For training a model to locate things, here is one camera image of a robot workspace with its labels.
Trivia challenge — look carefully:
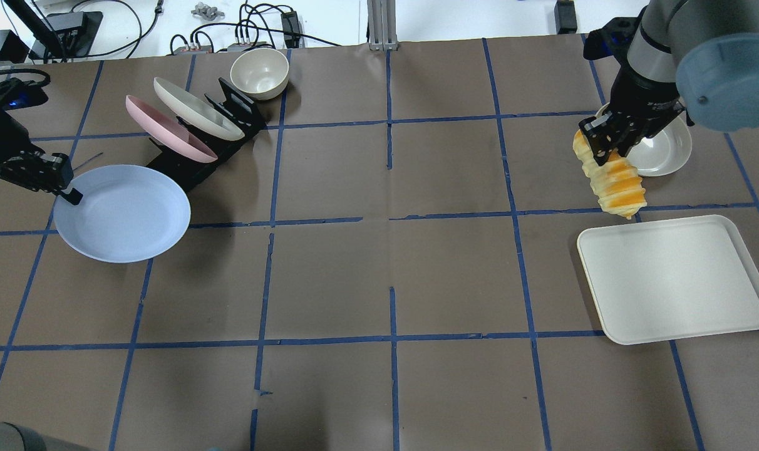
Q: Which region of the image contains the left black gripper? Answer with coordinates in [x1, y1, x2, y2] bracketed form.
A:
[0, 152, 83, 205]

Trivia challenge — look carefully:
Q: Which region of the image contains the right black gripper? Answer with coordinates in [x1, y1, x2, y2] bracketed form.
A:
[583, 103, 686, 167]

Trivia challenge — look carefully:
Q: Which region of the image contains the orange striped bread loaf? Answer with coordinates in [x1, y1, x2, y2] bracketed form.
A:
[572, 130, 648, 220]

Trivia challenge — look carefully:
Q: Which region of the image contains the blue round plate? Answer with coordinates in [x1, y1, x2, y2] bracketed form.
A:
[53, 165, 191, 263]

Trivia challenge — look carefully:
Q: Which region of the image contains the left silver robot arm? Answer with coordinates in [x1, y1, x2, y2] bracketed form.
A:
[0, 105, 83, 205]

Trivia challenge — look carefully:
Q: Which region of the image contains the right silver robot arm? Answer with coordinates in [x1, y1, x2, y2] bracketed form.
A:
[578, 1, 759, 166]

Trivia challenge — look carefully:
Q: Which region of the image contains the cream round plate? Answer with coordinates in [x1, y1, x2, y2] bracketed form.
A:
[627, 117, 692, 177]

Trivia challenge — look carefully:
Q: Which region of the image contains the pink plate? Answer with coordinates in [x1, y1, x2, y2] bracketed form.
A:
[125, 95, 217, 163]

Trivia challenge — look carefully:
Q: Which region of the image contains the cream plate in rack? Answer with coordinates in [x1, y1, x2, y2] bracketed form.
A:
[153, 77, 245, 141]

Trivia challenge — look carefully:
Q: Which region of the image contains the white rectangular tray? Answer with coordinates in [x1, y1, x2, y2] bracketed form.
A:
[576, 214, 759, 345]

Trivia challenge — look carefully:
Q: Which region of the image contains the black dish rack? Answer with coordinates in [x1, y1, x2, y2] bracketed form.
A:
[126, 77, 267, 192]

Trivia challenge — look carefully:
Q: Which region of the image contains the cream bowl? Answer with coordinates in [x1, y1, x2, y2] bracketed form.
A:
[229, 48, 290, 100]

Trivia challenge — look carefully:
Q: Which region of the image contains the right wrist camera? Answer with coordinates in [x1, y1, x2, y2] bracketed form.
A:
[583, 17, 641, 64]

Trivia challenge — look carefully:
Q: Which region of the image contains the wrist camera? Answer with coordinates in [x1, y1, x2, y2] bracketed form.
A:
[583, 17, 641, 64]
[0, 78, 49, 110]

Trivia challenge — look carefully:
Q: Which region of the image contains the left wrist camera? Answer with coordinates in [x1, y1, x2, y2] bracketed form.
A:
[0, 78, 49, 110]

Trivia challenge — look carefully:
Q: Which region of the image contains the aluminium frame post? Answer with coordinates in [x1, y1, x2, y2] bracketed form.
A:
[367, 0, 399, 51]

